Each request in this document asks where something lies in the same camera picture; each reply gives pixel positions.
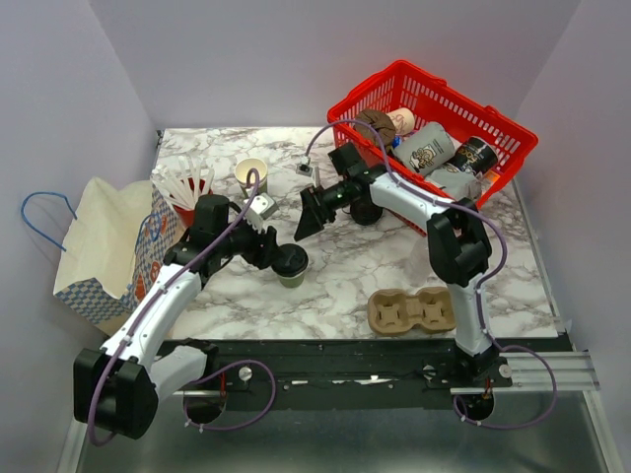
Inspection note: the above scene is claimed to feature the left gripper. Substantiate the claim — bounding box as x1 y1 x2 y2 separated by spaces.
216 211 286 270

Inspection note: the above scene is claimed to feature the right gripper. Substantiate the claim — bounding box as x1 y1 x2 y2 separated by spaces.
293 179 352 242

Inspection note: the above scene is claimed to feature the black coffee lid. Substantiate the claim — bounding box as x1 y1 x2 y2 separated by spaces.
271 243 309 278

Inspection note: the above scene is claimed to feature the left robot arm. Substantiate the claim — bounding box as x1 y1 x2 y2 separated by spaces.
73 195 309 439

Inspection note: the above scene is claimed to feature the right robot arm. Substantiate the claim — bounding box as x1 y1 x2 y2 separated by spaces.
294 143 498 386

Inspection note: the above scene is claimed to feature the grey coffee bag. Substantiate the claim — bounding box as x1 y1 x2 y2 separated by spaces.
393 121 456 176

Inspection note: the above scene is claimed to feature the paper takeout bag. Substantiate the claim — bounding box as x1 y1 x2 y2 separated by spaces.
21 177 183 336

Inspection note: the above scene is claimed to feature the black coffee can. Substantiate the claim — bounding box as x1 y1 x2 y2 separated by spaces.
448 136 499 177

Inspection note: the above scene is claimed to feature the stack of black lids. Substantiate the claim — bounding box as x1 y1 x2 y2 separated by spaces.
350 196 384 227

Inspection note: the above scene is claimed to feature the red ribbed cup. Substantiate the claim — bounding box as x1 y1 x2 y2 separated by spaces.
173 177 213 228

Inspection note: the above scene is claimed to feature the cardboard cup carrier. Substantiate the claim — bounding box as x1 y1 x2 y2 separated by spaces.
367 287 456 337

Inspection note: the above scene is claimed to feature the clear plastic bottle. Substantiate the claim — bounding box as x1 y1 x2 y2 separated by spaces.
403 239 433 287

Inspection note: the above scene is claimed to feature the brown cardboard disc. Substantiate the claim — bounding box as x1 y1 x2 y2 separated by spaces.
353 108 396 147

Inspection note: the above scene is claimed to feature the white straws bundle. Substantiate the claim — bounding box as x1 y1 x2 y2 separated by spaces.
151 155 215 209

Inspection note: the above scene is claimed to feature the red plastic basket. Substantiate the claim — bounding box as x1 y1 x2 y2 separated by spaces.
327 59 538 207

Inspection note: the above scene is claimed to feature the pink patterned cup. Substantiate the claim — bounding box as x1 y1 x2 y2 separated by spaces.
386 107 416 136

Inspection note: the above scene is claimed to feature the grey crumpled pouch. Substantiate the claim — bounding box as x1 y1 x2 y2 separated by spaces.
426 165 482 201

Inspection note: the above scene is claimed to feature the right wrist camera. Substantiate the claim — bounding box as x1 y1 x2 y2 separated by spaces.
296 163 321 188

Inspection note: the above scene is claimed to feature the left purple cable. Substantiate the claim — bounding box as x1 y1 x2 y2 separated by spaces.
86 169 277 447

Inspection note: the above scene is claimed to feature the purple cable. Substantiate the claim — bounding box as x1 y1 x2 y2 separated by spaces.
86 169 277 447
303 118 558 431

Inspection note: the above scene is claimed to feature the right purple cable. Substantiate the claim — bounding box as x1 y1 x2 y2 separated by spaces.
303 118 558 431

